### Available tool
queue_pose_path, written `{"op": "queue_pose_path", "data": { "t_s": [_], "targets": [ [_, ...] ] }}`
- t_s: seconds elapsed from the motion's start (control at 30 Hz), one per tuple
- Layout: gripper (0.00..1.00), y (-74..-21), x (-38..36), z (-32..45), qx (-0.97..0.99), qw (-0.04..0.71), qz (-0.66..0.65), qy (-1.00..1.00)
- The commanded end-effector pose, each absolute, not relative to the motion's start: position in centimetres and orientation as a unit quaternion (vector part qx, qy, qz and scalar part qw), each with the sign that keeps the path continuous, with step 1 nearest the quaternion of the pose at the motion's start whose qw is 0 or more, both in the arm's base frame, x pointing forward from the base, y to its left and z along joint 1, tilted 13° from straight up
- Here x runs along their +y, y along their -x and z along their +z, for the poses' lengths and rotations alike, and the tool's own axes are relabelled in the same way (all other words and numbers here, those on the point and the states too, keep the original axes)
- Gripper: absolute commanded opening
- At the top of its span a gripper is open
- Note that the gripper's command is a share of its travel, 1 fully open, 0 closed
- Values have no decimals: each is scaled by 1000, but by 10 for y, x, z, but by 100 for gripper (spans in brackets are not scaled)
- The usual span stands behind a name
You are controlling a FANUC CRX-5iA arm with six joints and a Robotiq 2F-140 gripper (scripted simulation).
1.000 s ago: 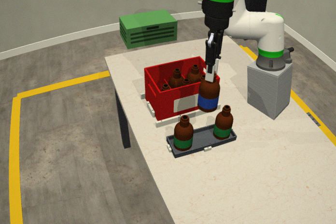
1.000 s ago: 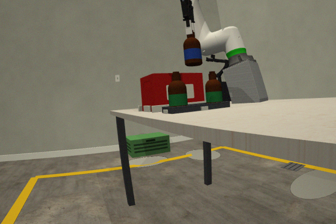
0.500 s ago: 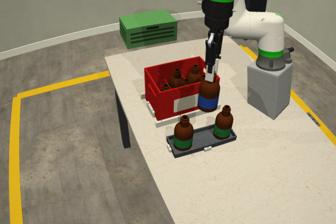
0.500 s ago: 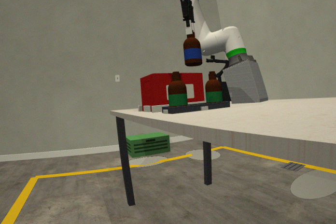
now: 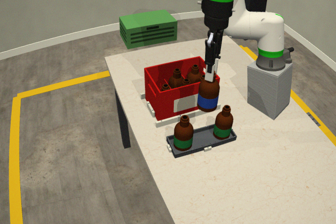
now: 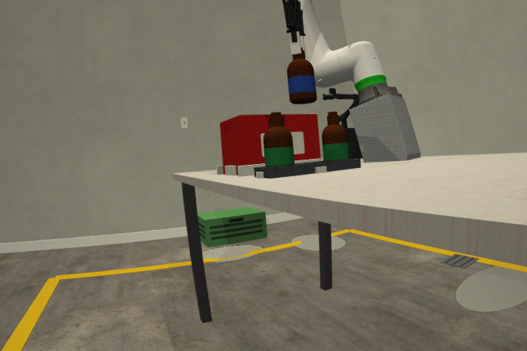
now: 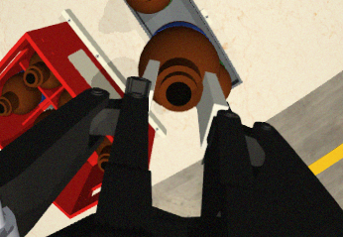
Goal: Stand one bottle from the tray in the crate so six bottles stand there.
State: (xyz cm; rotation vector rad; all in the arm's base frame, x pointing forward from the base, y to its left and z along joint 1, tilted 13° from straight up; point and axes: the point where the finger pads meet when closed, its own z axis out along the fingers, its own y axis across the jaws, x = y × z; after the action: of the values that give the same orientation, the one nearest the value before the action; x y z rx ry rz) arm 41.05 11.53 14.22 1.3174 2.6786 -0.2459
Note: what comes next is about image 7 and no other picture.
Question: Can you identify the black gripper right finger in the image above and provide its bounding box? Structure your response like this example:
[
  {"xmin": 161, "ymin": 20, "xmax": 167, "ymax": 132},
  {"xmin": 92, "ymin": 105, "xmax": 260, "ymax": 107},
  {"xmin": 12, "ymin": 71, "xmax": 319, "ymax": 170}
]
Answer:
[{"xmin": 196, "ymin": 71, "xmax": 343, "ymax": 237}]

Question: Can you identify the dark grey tray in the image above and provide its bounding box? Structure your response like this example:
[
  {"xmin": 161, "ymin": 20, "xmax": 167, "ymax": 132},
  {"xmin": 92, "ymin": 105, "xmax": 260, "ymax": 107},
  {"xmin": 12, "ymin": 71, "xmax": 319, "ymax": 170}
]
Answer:
[{"xmin": 124, "ymin": 0, "xmax": 243, "ymax": 89}]

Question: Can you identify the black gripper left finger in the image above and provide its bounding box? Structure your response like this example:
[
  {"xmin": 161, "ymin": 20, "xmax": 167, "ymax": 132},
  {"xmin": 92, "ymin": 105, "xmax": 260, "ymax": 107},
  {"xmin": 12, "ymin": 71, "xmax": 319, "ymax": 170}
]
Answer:
[{"xmin": 0, "ymin": 59, "xmax": 160, "ymax": 237}]

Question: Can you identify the red crate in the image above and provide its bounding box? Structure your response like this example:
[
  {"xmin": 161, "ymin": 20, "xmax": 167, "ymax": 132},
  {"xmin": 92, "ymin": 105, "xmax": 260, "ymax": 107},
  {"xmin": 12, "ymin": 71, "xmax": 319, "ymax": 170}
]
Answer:
[{"xmin": 0, "ymin": 21, "xmax": 124, "ymax": 219}]

